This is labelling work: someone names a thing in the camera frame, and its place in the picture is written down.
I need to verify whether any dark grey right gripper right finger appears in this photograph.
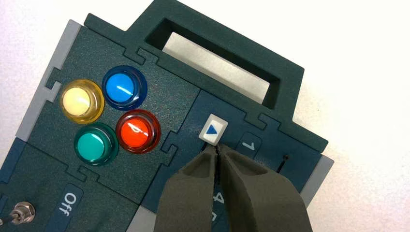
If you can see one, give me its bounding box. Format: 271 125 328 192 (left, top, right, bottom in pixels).
218 144 314 232

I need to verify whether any dark teal grey control box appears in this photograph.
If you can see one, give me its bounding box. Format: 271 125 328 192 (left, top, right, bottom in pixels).
0 0 335 232

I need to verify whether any yellow round push button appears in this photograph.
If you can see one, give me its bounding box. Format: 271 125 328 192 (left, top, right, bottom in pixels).
59 79 105 125

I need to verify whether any orange round push button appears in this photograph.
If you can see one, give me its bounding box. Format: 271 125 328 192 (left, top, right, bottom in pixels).
116 109 161 155

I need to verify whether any metal toggle switch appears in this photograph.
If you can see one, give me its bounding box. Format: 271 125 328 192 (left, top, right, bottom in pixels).
0 202 36 226

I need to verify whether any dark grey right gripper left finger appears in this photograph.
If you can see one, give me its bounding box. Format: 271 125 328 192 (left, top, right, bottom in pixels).
153 145 220 232

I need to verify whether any green round push button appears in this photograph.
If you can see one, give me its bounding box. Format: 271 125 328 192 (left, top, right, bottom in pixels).
73 122 119 166

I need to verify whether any blue round push button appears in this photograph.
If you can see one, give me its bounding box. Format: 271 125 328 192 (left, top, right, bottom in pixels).
101 65 148 111

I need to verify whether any white slider knob blue triangle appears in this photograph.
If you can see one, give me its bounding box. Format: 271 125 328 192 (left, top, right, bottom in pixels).
198 113 229 146

